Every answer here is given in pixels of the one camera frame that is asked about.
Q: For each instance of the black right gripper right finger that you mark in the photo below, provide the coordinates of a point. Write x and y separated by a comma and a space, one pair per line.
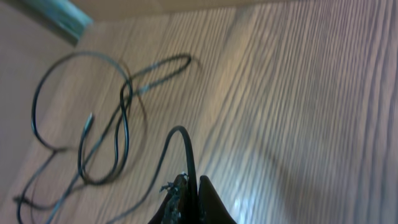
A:
212, 209

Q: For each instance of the colourful painted cloth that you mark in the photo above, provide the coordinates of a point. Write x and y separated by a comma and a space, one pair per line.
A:
64, 14

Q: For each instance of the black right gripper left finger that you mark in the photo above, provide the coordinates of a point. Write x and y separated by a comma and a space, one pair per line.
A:
171, 210

